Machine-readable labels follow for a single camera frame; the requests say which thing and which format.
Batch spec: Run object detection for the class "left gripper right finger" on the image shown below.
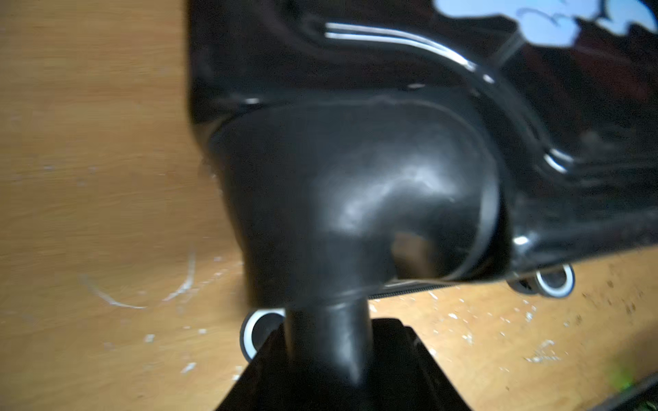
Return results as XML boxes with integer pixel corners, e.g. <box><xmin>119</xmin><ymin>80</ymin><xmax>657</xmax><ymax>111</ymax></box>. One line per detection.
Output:
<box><xmin>375</xmin><ymin>319</ymin><xmax>470</xmax><ymax>411</ymax></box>

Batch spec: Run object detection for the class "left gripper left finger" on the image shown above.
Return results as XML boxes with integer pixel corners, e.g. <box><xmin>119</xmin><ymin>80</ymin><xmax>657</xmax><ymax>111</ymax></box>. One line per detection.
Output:
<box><xmin>216</xmin><ymin>328</ymin><xmax>288</xmax><ymax>411</ymax></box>

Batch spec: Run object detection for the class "black white astronaut suitcase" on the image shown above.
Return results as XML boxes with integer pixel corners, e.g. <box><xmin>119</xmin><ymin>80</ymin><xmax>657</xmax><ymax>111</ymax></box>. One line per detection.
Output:
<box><xmin>186</xmin><ymin>1</ymin><xmax>657</xmax><ymax>384</ymax></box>

